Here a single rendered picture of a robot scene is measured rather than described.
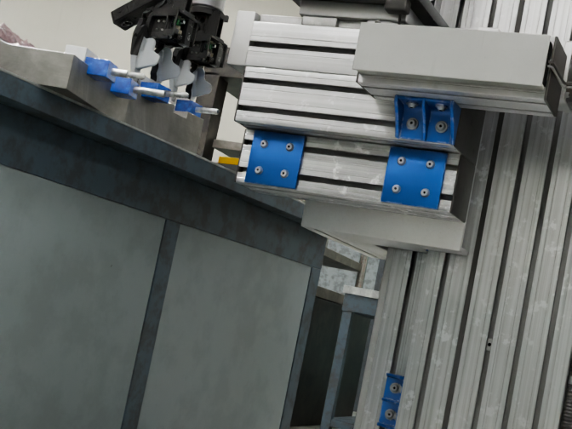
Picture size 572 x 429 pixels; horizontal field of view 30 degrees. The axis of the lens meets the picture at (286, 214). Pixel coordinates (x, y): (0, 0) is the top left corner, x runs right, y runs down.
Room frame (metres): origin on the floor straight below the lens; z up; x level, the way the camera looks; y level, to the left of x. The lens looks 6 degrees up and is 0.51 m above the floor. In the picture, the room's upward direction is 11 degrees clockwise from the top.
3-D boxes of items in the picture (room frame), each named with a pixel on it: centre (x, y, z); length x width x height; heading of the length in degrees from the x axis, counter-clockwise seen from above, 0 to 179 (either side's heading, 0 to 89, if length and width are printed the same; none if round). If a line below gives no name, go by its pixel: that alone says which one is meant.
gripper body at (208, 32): (2.26, 0.25, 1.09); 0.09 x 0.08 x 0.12; 61
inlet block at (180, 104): (2.26, 0.24, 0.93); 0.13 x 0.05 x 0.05; 61
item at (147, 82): (1.94, 0.27, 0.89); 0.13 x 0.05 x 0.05; 61
